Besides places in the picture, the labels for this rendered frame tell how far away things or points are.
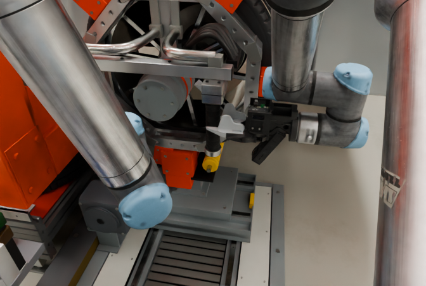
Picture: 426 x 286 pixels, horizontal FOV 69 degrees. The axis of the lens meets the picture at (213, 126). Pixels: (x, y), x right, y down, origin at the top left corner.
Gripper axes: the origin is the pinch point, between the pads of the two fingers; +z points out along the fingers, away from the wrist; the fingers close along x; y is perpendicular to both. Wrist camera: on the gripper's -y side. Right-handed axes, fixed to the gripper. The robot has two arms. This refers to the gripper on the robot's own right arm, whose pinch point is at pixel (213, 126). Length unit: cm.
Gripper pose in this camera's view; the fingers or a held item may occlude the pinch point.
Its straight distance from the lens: 77.7
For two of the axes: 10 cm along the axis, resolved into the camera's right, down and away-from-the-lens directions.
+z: -9.8, -1.0, 1.5
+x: -1.8, 5.4, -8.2
